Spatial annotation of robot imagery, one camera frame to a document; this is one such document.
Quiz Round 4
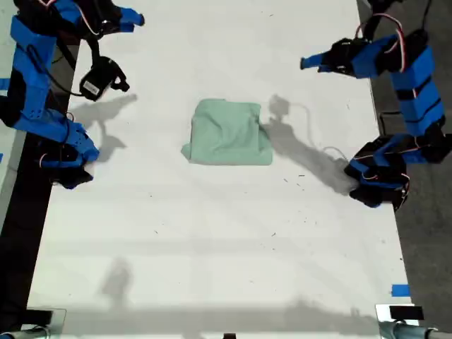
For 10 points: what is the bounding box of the red and white wire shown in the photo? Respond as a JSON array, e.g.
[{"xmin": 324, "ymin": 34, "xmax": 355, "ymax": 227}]
[{"xmin": 355, "ymin": 13, "xmax": 408, "ymax": 72}]

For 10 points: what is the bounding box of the grey metal pipe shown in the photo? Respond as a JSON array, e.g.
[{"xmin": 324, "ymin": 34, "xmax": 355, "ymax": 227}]
[
  {"xmin": 0, "ymin": 326, "xmax": 49, "ymax": 339},
  {"xmin": 379, "ymin": 322, "xmax": 452, "ymax": 339}
]

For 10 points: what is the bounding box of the small black box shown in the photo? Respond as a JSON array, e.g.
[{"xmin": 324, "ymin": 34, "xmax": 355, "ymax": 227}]
[
  {"xmin": 25, "ymin": 308, "xmax": 54, "ymax": 324},
  {"xmin": 388, "ymin": 305, "xmax": 424, "ymax": 321}
]

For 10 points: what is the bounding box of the small dark box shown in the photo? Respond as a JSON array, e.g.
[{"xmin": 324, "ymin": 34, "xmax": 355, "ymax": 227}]
[{"xmin": 379, "ymin": 112, "xmax": 402, "ymax": 135}]

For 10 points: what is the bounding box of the black camera box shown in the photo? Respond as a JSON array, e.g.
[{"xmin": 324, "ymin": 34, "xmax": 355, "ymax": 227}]
[{"xmin": 79, "ymin": 56, "xmax": 131, "ymax": 102}]

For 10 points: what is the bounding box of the pale green T-shirt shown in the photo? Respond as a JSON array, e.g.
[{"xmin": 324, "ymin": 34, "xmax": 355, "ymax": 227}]
[{"xmin": 181, "ymin": 98, "xmax": 274, "ymax": 167}]

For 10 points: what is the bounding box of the black camera cable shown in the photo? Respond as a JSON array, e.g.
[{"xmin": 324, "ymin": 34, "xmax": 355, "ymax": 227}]
[{"xmin": 26, "ymin": 44, "xmax": 88, "ymax": 98}]

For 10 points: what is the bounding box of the black camera stalk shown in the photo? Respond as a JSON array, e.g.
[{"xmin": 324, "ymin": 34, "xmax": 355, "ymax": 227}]
[
  {"xmin": 359, "ymin": 0, "xmax": 389, "ymax": 42},
  {"xmin": 84, "ymin": 31, "xmax": 105, "ymax": 61}
]

